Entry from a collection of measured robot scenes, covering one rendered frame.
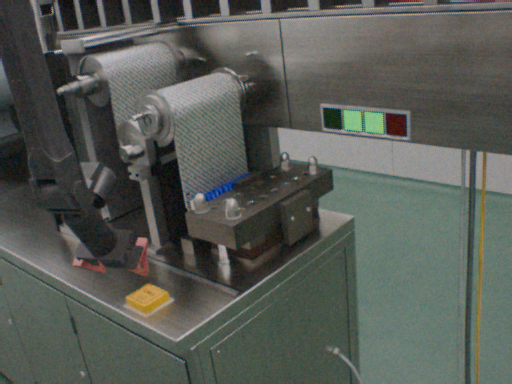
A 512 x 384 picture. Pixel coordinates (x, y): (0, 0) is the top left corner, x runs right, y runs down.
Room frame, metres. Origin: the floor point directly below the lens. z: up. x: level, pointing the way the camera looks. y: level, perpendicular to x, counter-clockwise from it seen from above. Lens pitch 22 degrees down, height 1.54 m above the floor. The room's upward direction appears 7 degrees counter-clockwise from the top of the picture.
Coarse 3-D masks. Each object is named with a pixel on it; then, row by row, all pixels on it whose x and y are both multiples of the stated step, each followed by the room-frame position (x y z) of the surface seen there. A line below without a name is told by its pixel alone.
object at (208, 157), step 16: (208, 128) 1.37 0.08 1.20; (224, 128) 1.41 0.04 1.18; (240, 128) 1.45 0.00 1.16; (176, 144) 1.29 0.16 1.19; (192, 144) 1.32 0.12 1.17; (208, 144) 1.36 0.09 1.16; (224, 144) 1.40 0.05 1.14; (240, 144) 1.44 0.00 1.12; (192, 160) 1.32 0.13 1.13; (208, 160) 1.35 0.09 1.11; (224, 160) 1.39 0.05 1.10; (240, 160) 1.44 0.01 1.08; (192, 176) 1.31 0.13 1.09; (208, 176) 1.35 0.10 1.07; (224, 176) 1.39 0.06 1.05; (192, 192) 1.30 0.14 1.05
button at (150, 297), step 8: (144, 288) 1.08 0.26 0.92; (152, 288) 1.07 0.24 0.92; (128, 296) 1.05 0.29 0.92; (136, 296) 1.04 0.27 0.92; (144, 296) 1.04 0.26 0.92; (152, 296) 1.04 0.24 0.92; (160, 296) 1.04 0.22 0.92; (168, 296) 1.05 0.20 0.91; (128, 304) 1.04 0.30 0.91; (136, 304) 1.02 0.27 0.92; (144, 304) 1.01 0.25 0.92; (152, 304) 1.02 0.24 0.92; (160, 304) 1.03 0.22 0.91; (144, 312) 1.00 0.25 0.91
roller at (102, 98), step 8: (168, 48) 1.64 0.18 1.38; (176, 56) 1.64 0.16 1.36; (88, 64) 1.52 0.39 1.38; (96, 64) 1.49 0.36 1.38; (176, 64) 1.63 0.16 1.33; (96, 72) 1.50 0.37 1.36; (104, 72) 1.47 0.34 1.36; (176, 72) 1.63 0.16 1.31; (104, 80) 1.47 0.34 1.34; (104, 88) 1.48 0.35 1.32; (88, 96) 1.54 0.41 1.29; (96, 96) 1.51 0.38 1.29; (104, 96) 1.48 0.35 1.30; (96, 104) 1.52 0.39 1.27; (104, 104) 1.49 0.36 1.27
